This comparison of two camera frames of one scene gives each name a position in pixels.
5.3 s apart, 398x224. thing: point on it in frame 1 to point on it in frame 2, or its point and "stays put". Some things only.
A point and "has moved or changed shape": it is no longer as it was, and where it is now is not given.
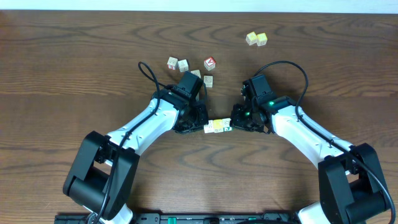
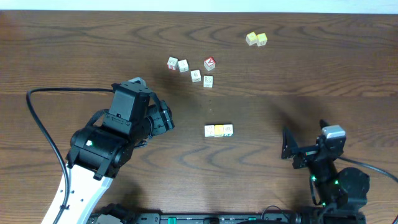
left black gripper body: x=198 y=117 to x=148 y=131
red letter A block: x=209 y=63 stays put
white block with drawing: x=196 y=72 stays put
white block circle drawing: x=209 y=81 stays put
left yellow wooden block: x=251 y=38 stays put
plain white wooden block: x=209 y=128 has moved or changed shape
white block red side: x=173 y=63 stays put
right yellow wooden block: x=261 y=39 stays put
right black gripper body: x=245 y=117 to x=310 y=158
